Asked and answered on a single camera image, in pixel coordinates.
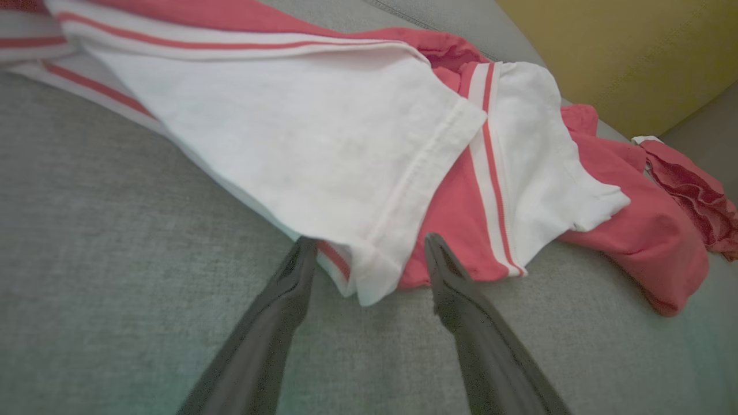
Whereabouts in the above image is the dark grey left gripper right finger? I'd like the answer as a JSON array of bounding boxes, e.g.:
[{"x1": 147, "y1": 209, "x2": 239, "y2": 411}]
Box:
[{"x1": 424, "y1": 232, "x2": 573, "y2": 415}]

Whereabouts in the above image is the wide yellow sofa backrest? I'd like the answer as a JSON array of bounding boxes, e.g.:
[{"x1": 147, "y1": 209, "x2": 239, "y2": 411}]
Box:
[{"x1": 496, "y1": 0, "x2": 738, "y2": 139}]

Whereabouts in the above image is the red and white striped shirt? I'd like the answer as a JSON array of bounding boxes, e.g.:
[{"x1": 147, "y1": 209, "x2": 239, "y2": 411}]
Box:
[{"x1": 0, "y1": 0, "x2": 710, "y2": 316}]

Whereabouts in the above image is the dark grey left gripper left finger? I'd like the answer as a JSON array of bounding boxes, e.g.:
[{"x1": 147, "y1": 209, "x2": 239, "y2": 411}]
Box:
[{"x1": 176, "y1": 235, "x2": 318, "y2": 415}]

